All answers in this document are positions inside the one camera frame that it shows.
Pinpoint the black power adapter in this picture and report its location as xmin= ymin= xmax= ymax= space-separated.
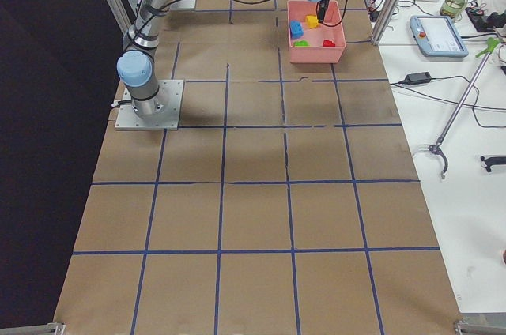
xmin=404 ymin=72 xmax=432 ymax=85

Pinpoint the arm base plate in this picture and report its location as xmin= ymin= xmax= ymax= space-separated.
xmin=115 ymin=80 xmax=184 ymax=130

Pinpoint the reacher grabber tool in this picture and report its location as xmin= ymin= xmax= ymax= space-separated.
xmin=427 ymin=37 xmax=500 ymax=180

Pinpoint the teach pendant tablet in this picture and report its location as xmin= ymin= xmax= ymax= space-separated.
xmin=410 ymin=16 xmax=468 ymax=58

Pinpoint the blue three-stud block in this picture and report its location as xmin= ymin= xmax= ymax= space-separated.
xmin=289 ymin=21 xmax=304 ymax=40

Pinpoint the yellow block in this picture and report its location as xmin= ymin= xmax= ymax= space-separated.
xmin=305 ymin=15 xmax=319 ymax=29

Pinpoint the red block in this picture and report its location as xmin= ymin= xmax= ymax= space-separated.
xmin=322 ymin=40 xmax=336 ymax=47

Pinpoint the green block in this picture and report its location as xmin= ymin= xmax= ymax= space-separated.
xmin=293 ymin=40 xmax=310 ymax=47

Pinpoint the pink plastic box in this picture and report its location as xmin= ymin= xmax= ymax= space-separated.
xmin=287 ymin=0 xmax=347 ymax=63

